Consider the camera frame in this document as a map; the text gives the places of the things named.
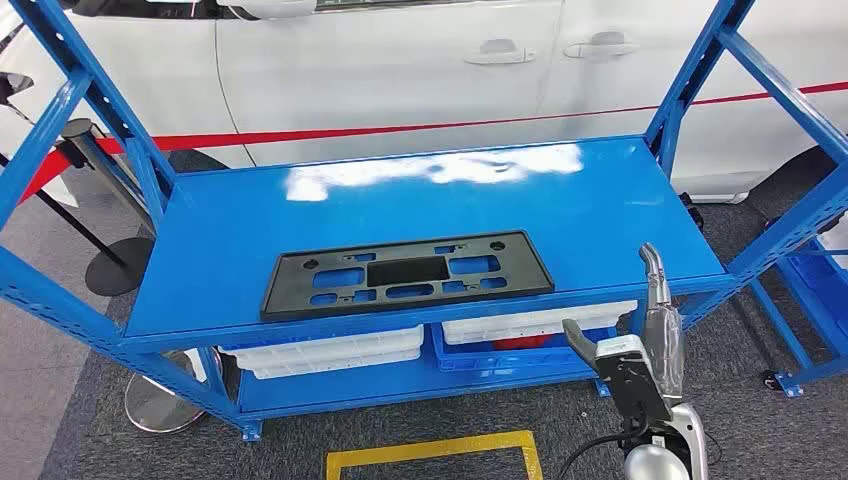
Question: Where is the red item in bin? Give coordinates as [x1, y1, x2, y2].
[493, 334, 556, 352]

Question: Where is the white plastic storage bin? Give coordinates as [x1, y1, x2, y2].
[218, 324, 425, 381]
[441, 299, 639, 346]
[818, 210, 848, 254]

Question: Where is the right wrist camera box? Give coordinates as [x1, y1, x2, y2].
[594, 334, 675, 439]

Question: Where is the blue plastic storage bin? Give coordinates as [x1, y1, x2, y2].
[430, 323, 621, 374]

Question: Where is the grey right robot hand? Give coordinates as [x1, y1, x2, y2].
[561, 243, 686, 405]

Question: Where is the chrome stanchion post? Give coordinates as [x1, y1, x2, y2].
[59, 117, 160, 233]
[124, 351, 208, 435]

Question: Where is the black plastic plate bracket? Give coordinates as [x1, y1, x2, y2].
[259, 229, 556, 324]

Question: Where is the red barrier belt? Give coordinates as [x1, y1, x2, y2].
[18, 80, 848, 203]

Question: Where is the white car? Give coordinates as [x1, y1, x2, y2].
[0, 0, 848, 223]

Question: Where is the black pole disc stand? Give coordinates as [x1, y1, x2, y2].
[0, 153, 157, 297]

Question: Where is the blue rack with caster wheels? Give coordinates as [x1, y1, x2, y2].
[747, 225, 848, 400]

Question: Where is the blue rack with fixed feet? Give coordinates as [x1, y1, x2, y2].
[0, 0, 848, 444]

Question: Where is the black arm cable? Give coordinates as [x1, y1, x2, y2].
[555, 423, 654, 480]

